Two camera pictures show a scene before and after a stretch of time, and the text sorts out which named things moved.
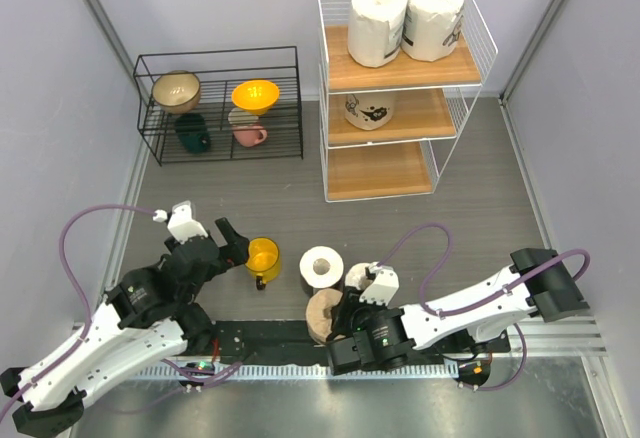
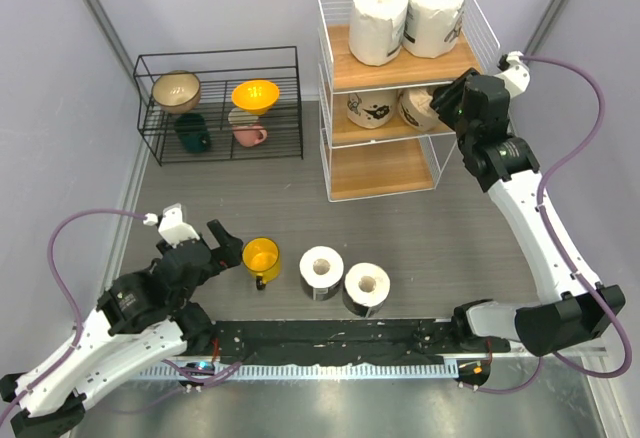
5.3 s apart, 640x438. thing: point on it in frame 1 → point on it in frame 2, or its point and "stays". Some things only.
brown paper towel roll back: (369, 111) stays
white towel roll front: (433, 12) stays
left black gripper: (237, 248) stays
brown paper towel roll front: (318, 312) → (414, 108)
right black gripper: (350, 306) → (448, 98)
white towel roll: (375, 22) stays
